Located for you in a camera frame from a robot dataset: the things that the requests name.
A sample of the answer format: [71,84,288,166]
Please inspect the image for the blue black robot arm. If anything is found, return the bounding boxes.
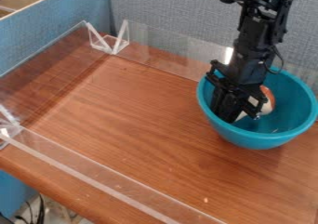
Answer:
[206,0,293,123]

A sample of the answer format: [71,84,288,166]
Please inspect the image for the white brown toy mushroom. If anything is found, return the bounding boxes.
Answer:
[236,85,276,122]

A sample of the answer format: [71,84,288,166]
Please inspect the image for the clear acrylic barrier frame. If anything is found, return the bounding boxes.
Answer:
[0,23,226,224]

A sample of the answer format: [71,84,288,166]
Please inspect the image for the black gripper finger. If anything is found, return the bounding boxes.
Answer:
[210,87,249,123]
[240,96,264,120]

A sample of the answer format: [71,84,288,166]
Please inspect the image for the blue plastic bowl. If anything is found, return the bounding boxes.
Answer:
[197,71,318,150]

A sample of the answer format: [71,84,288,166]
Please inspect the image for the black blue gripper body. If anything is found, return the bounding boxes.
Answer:
[206,0,293,102]

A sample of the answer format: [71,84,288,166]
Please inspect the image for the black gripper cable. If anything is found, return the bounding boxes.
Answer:
[265,46,286,75]

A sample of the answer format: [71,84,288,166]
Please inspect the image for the black cables under table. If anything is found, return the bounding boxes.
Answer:
[0,193,47,224]

